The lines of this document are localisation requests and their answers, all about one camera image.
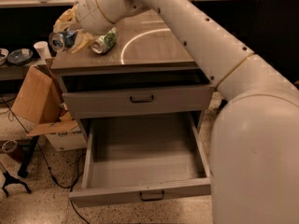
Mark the white paper cup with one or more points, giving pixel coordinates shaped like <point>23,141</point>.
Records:
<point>42,49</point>

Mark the black tripod stand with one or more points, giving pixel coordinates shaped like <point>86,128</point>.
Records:
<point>9,179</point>

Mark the grey top drawer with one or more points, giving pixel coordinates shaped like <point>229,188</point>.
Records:
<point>130,102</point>

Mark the grey drawer cabinet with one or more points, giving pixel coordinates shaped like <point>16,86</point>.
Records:
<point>146,55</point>

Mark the brown cardboard box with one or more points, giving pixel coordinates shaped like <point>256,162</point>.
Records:
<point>39,102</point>

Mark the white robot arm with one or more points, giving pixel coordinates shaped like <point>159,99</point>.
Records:
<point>254,149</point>

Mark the green silver can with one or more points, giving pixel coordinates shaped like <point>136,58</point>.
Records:
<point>105,42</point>

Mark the small bowl at left edge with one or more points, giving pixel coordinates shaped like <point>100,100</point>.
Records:
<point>3,56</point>

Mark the open grey middle drawer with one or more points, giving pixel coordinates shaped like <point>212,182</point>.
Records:
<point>142,159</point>

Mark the black office chair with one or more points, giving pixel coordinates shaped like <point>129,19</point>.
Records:
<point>277,25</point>

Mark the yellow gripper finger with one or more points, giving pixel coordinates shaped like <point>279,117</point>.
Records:
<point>67,21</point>
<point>83,39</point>

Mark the dark plate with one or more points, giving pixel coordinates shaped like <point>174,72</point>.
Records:
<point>20,57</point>

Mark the white printed cardboard box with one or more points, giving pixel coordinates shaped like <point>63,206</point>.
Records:
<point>70,140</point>

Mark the brown cup on floor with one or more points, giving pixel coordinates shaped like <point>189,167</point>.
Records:
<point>13,150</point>

